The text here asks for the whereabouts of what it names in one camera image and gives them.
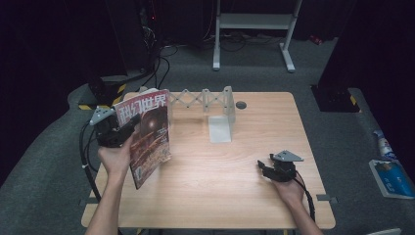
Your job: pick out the black floor box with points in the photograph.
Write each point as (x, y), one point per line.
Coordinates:
(336, 99)

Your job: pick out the white plastic bottle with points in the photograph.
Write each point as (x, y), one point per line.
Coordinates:
(384, 147)

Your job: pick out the white metal stand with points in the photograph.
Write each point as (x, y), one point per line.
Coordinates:
(254, 21)

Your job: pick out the red cover magazine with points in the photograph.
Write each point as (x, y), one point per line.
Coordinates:
(150, 130)

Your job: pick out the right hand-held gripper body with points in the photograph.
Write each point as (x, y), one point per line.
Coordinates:
(283, 168)

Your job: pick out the white flat object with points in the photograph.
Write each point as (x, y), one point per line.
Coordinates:
(385, 232)

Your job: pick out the person's left hand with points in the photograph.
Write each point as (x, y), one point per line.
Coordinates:
(115, 158)

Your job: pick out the person's right hand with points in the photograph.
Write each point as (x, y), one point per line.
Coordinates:
(288, 191)

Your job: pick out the grey tape tab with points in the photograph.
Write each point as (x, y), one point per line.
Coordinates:
(326, 197)
(88, 201)

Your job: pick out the dark computer tower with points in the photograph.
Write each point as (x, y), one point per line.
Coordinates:
(150, 32)

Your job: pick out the blue and white box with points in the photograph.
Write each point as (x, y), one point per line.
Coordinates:
(391, 179)

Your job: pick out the grey expandable bookend rack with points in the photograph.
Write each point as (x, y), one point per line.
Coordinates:
(220, 129)

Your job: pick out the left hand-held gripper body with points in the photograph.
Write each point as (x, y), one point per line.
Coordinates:
(106, 130)

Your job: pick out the black box with yellow stripes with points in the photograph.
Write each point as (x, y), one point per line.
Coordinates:
(106, 89)

